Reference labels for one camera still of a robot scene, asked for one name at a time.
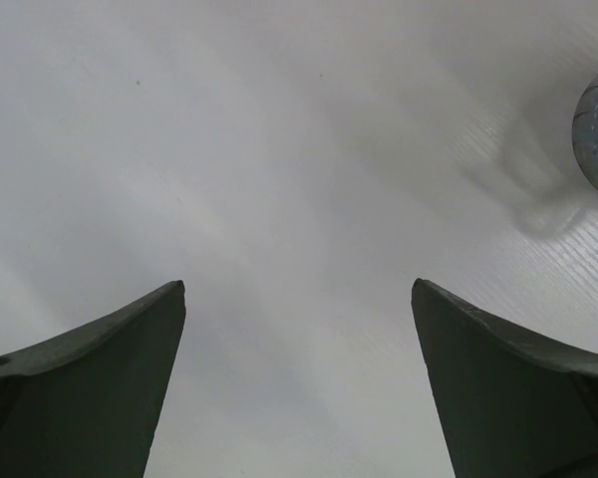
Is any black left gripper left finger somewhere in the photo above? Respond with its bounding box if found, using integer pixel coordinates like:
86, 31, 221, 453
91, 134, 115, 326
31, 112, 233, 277
0, 281, 185, 477

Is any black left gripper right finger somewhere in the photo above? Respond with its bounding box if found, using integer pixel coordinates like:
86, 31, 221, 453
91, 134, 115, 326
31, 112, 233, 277
412, 279, 598, 477

